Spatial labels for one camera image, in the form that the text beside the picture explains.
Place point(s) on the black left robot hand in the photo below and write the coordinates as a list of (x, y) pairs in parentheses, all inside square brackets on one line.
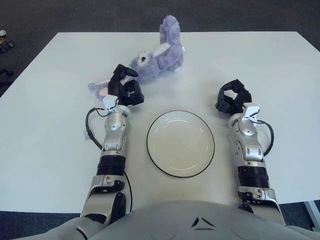
[(125, 93)]

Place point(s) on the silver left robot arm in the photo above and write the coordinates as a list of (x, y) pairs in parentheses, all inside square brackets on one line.
[(113, 140)]

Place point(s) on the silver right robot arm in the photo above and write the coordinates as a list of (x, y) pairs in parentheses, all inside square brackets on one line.
[(252, 160)]

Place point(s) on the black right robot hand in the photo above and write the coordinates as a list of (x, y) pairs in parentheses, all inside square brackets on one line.
[(243, 95)]

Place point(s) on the grey robot torso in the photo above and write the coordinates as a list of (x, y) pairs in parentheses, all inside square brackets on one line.
[(175, 220)]

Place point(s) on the grey metal table leg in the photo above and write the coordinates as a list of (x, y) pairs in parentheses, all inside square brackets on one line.
[(312, 212)]

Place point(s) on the small clutter on floor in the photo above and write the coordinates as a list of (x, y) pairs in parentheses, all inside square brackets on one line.
[(5, 43)]

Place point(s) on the white plate with black rim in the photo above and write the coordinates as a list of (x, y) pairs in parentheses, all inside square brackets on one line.
[(180, 145)]

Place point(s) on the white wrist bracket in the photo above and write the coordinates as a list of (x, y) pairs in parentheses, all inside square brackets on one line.
[(109, 101), (252, 111)]

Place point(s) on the purple plush bunny doll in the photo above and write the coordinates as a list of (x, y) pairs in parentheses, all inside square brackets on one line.
[(167, 55)]

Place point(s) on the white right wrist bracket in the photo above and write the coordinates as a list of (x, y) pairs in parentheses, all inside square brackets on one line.
[(252, 111)]

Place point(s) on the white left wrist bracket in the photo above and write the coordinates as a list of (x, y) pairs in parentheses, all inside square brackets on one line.
[(109, 101)]

